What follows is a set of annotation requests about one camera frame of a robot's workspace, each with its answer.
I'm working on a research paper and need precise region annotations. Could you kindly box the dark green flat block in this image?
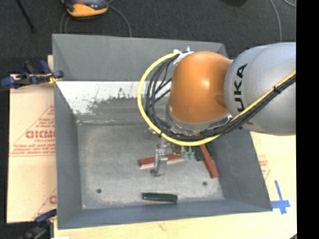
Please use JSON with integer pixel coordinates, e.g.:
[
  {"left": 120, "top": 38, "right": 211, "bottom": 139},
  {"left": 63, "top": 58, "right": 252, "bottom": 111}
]
[
  {"left": 193, "top": 141, "right": 215, "bottom": 162},
  {"left": 142, "top": 192, "right": 178, "bottom": 204}
]

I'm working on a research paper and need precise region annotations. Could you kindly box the grey metal bin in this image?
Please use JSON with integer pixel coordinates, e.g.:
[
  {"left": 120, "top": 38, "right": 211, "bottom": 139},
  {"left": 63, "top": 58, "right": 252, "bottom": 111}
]
[{"left": 51, "top": 33, "right": 273, "bottom": 230}]

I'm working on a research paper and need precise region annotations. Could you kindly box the red-brown flat block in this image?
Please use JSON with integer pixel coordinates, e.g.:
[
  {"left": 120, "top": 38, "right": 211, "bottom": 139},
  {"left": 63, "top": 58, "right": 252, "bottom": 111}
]
[
  {"left": 138, "top": 153, "right": 185, "bottom": 170},
  {"left": 198, "top": 143, "right": 220, "bottom": 179}
]

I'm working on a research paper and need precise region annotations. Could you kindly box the pale board with red print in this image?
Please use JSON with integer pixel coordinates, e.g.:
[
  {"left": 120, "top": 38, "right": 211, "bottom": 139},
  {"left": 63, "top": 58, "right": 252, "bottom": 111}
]
[{"left": 5, "top": 54, "right": 297, "bottom": 224}]

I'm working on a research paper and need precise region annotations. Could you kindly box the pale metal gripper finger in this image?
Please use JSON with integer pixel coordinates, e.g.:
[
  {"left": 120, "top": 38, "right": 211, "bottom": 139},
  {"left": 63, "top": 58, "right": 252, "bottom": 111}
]
[
  {"left": 159, "top": 156, "right": 168, "bottom": 176},
  {"left": 150, "top": 149, "right": 162, "bottom": 178}
]

